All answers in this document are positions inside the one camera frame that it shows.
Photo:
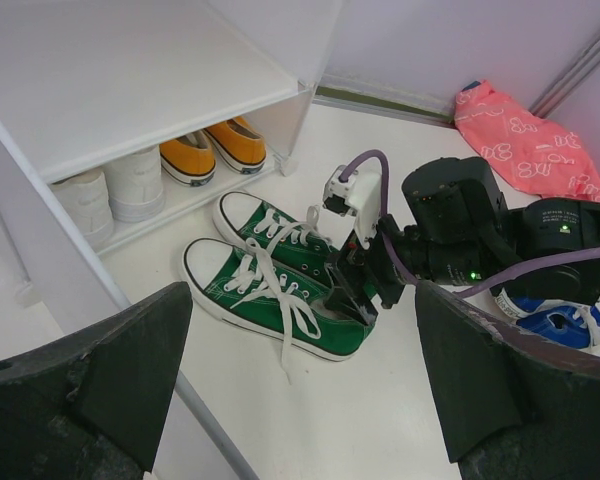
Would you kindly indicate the blue canvas sneaker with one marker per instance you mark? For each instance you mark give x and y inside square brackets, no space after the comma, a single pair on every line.
[510,305]
[570,324]

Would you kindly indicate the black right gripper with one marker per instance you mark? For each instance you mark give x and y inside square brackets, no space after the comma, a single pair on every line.
[384,270]

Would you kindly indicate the white plastic shoe cabinet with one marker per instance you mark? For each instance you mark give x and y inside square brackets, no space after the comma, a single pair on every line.
[83,83]

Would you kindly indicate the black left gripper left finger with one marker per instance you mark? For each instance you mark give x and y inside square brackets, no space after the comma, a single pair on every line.
[93,404]

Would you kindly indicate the pink patterned plastic bag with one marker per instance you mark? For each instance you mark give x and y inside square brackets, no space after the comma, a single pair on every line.
[533,155]

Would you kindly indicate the white sneaker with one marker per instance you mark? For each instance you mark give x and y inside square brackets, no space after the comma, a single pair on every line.
[135,186]
[86,200]

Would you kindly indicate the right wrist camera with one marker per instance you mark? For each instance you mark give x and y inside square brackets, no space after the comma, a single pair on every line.
[360,197]

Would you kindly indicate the orange canvas sneaker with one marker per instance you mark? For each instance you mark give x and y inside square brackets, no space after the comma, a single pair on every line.
[241,147]
[189,159]

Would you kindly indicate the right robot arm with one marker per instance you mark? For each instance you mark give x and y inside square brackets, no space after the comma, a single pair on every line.
[464,235]

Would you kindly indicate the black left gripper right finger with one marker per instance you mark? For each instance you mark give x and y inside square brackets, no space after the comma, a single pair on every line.
[511,404]

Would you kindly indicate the green canvas sneaker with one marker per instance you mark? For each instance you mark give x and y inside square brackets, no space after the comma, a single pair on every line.
[240,216]
[245,287]

